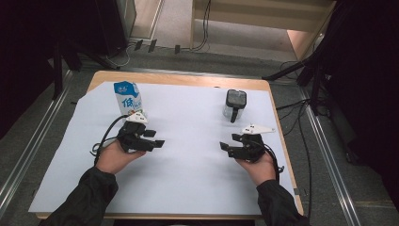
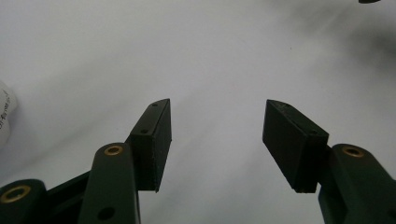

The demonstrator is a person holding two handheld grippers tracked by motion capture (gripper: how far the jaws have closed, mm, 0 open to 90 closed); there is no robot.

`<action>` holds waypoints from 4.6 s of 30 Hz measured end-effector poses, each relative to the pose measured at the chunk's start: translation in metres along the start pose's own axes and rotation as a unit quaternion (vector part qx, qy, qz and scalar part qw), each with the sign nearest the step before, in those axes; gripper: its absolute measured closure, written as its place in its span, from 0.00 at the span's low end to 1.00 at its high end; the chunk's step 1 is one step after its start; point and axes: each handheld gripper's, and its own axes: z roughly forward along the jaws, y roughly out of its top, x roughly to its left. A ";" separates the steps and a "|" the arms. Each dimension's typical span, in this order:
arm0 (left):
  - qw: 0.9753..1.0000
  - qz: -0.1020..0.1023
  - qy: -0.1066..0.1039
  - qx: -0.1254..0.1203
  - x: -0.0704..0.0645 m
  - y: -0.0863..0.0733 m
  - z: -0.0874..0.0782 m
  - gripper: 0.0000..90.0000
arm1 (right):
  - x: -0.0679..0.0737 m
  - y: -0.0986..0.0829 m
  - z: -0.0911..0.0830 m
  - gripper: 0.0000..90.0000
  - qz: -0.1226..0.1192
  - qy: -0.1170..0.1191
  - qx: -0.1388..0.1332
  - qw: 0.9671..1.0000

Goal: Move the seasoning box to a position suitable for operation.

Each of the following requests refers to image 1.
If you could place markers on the black metal stand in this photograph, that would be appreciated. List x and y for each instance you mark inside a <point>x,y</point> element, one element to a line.
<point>62,62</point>

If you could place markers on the person's right hand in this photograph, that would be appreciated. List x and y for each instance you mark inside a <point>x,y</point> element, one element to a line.
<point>262,171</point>

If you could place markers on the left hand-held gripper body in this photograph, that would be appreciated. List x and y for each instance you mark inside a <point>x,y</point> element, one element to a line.
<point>133,139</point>

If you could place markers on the dark curtain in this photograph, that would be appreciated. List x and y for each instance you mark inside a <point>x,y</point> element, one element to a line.
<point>28,47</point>
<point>367,78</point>

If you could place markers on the person's left hand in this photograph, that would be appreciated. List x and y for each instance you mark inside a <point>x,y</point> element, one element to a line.
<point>114,158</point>

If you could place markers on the grey metal cabinet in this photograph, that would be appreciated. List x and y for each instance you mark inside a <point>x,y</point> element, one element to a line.
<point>127,15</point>

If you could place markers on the white paper sheet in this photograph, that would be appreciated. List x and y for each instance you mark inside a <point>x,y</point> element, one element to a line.
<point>188,169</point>

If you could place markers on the metal floor rail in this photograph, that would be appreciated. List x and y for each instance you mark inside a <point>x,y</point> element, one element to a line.
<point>28,141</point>
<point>332,163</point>

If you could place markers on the blue and white bag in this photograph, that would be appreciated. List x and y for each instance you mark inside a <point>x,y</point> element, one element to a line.
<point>128,97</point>

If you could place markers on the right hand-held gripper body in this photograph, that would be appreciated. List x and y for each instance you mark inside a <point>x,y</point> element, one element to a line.
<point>251,147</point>

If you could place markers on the black tripod stand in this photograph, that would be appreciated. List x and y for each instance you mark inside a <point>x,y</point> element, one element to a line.
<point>309,67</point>

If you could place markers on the light wooden furniture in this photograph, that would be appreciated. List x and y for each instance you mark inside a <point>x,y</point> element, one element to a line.
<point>260,15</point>

